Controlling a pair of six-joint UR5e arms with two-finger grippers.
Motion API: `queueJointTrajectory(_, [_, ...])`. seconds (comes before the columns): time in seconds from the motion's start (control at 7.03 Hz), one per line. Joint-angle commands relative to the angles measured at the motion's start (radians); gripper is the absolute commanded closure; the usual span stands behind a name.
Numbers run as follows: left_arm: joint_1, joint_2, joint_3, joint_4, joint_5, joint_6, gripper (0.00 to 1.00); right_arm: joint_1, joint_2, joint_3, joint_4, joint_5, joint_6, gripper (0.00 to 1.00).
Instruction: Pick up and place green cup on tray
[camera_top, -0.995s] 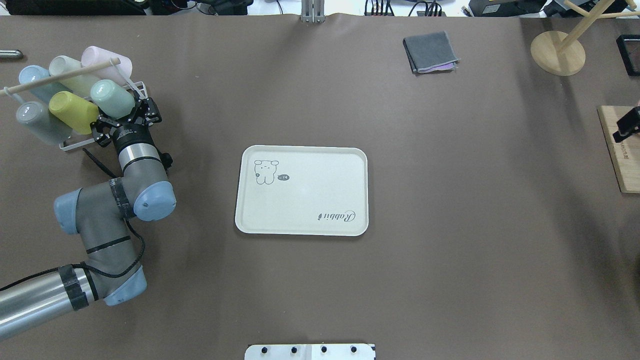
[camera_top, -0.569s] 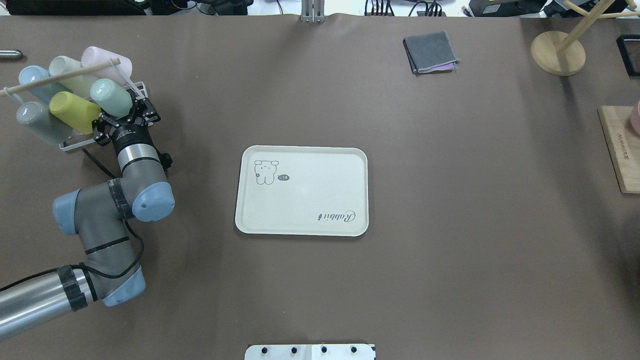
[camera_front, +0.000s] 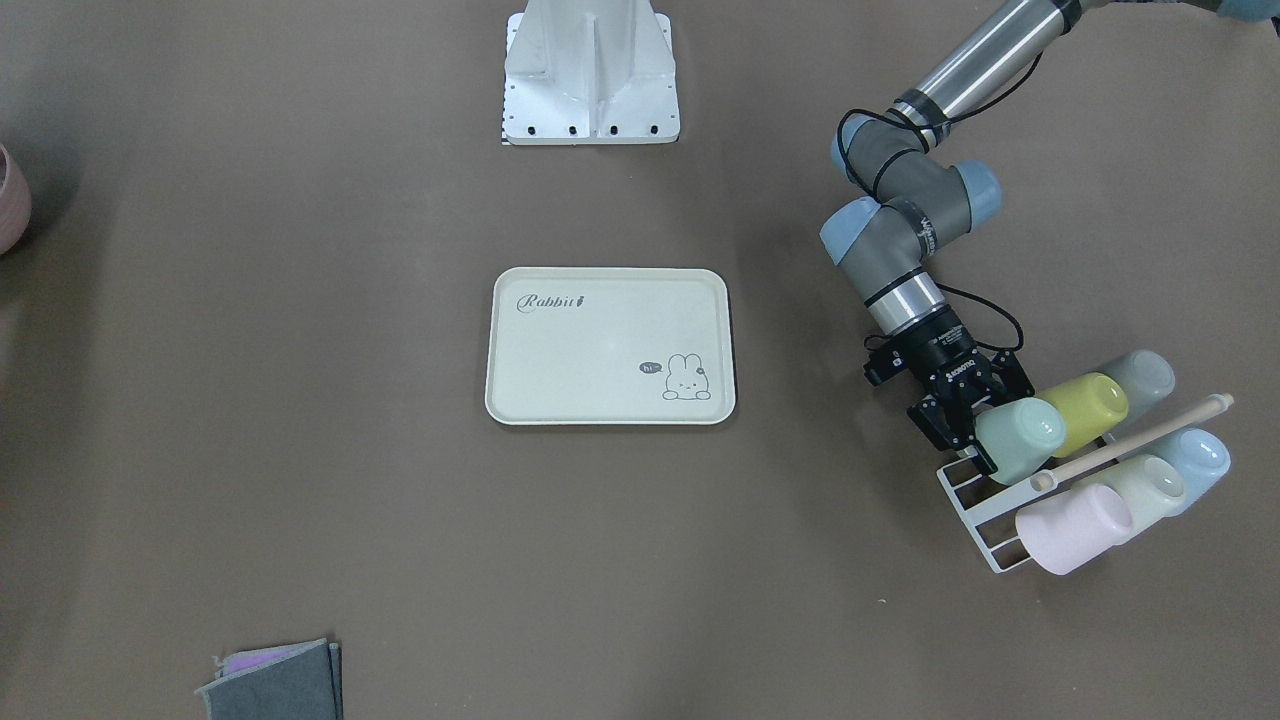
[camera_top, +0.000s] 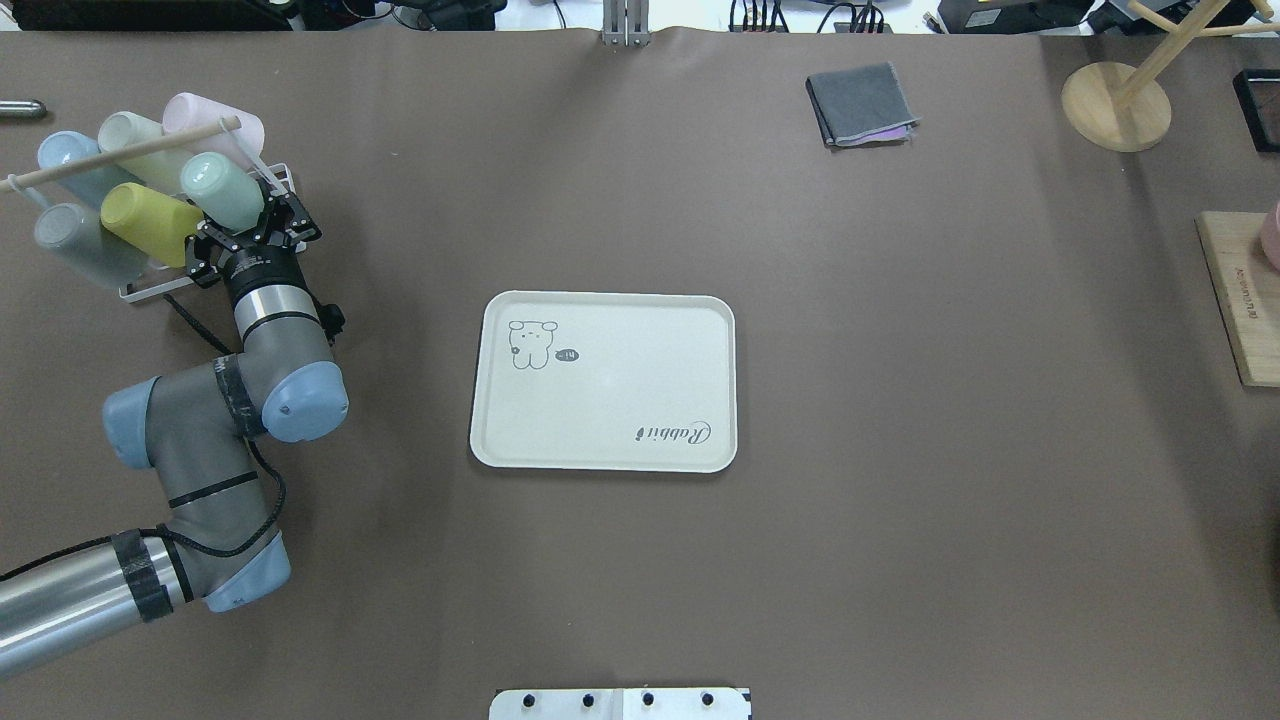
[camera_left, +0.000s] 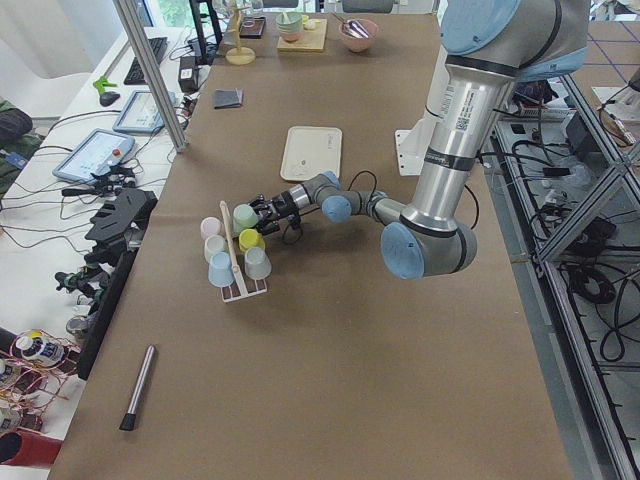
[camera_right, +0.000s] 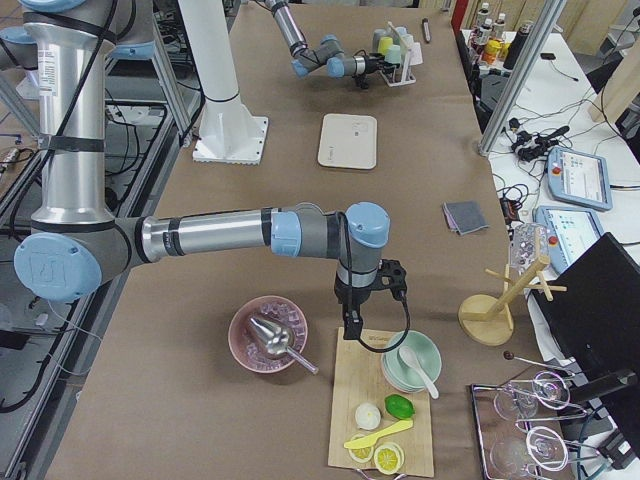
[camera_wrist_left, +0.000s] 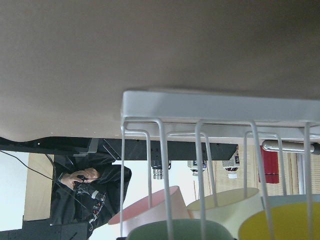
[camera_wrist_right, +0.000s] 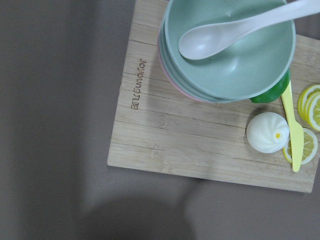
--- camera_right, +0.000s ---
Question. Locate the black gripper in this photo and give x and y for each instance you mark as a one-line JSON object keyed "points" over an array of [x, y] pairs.
{"points": [[346, 296], [369, 65]]}

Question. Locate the mint green plastic cup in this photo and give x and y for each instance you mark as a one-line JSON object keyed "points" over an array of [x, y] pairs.
{"points": [[393, 57]]}

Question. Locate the cream rabbit serving tray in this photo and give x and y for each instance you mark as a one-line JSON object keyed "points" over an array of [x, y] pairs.
{"points": [[348, 141]]}

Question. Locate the yellow plastic cup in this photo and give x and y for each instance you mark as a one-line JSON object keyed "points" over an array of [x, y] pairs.
{"points": [[384, 43]]}

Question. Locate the grey plastic cup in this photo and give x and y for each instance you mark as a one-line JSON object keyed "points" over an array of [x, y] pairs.
{"points": [[377, 35]]}

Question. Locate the black glass holder tray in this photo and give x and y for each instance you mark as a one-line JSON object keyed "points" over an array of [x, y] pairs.
{"points": [[490, 427]]}

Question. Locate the wooden cutting board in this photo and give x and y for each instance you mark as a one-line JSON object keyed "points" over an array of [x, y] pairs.
{"points": [[358, 378]]}

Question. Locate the white ceramic spoon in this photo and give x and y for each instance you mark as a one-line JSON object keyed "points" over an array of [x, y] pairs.
{"points": [[411, 360]]}

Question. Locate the metal cylinder brush tool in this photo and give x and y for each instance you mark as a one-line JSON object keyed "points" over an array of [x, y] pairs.
{"points": [[426, 30]]}

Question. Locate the metal ice scoop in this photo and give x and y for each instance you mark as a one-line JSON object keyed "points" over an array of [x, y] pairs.
{"points": [[276, 340]]}

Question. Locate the green lime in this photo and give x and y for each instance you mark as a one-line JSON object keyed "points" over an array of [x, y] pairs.
{"points": [[399, 407]]}

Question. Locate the pink bowl with ice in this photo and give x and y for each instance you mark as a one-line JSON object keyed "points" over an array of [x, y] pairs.
{"points": [[245, 349]]}

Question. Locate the yellow plastic knife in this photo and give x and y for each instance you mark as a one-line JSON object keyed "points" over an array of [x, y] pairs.
{"points": [[371, 439]]}

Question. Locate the wooden mug tree stand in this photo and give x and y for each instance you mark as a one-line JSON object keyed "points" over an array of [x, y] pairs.
{"points": [[487, 319]]}

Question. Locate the lemon slice left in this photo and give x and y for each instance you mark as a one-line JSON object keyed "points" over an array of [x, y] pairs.
{"points": [[361, 455]]}

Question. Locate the lemon slice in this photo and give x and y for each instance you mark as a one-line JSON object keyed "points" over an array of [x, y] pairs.
{"points": [[388, 458], [361, 455]]}

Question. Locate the lemon slice right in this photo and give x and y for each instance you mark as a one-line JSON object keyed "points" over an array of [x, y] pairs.
{"points": [[388, 458]]}

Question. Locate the black thermos bottle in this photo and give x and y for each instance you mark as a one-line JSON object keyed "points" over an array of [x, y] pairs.
{"points": [[517, 45]]}

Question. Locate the folded grey cloth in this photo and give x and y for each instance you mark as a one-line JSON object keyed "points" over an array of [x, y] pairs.
{"points": [[464, 217]]}

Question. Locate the clear textured glass mug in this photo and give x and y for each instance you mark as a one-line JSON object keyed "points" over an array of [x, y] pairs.
{"points": [[529, 241]]}

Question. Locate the wine glass upper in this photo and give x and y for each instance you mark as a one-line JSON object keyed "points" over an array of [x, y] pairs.
{"points": [[521, 399]]}

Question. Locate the wine glass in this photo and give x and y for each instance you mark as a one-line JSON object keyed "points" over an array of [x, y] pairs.
{"points": [[521, 399], [535, 455]]}

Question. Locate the wine glass lower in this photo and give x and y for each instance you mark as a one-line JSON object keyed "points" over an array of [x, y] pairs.
{"points": [[535, 455]]}

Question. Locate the near blue teach pendant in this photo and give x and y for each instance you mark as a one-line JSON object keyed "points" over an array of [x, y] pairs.
{"points": [[571, 231]]}

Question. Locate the blue teach pendant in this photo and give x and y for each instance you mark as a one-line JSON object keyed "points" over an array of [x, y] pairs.
{"points": [[571, 231], [579, 178]]}

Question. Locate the black monitor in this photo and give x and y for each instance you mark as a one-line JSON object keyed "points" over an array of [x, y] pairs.
{"points": [[596, 322]]}

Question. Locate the far blue teach pendant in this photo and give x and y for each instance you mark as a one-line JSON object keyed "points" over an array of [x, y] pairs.
{"points": [[579, 178]]}

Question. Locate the white wire cup rack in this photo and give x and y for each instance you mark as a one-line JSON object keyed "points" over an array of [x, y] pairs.
{"points": [[403, 75]]}

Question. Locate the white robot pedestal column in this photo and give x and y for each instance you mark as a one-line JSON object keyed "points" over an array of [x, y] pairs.
{"points": [[228, 132]]}

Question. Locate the aluminium frame post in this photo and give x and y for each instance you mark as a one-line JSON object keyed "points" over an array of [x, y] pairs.
{"points": [[529, 54]]}

